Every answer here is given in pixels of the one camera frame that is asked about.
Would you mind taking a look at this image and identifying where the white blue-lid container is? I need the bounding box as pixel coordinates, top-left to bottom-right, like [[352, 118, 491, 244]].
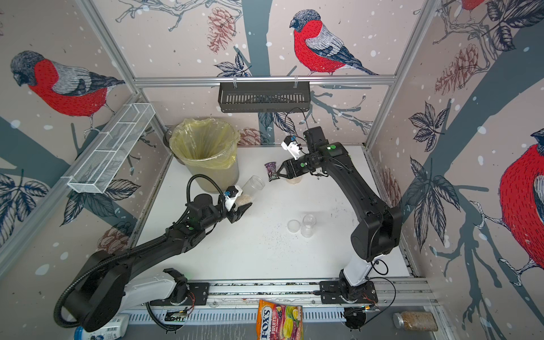
[[74, 314, 130, 340]]

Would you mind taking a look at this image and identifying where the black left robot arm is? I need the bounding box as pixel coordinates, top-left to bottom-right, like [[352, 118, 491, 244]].
[[53, 186, 251, 332]]

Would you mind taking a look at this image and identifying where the white wire shelf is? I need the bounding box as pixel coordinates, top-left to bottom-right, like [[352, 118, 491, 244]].
[[67, 103, 156, 194]]

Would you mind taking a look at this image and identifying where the bin with yellow bag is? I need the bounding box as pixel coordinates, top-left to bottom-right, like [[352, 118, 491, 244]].
[[169, 118, 240, 193]]

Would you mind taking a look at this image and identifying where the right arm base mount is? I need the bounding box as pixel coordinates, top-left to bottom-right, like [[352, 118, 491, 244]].
[[314, 279, 378, 305]]

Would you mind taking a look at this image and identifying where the Fox's candy bag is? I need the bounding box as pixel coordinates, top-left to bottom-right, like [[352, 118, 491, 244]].
[[256, 300, 303, 340]]

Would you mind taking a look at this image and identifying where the grain-filled jar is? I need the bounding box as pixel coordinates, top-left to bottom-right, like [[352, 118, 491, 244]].
[[392, 311, 439, 332]]

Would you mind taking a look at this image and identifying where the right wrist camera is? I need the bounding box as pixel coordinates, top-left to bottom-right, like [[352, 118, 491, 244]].
[[281, 127, 329, 160]]

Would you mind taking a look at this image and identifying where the clear jar lid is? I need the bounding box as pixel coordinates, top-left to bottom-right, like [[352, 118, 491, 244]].
[[287, 220, 301, 234]]

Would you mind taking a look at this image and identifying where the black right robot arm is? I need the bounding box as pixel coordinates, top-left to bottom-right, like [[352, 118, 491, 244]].
[[278, 140, 402, 287]]

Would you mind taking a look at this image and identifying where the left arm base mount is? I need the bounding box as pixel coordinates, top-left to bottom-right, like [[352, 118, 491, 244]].
[[150, 268, 211, 307]]

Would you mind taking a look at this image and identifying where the wide jar patterned lid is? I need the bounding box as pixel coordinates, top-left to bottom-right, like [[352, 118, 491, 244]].
[[286, 177, 303, 185]]

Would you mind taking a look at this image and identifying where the purple candy packet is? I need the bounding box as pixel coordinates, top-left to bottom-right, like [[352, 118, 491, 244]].
[[264, 161, 280, 181]]

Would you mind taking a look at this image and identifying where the black hanging basket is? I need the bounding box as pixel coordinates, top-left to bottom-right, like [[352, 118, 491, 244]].
[[218, 82, 311, 113]]

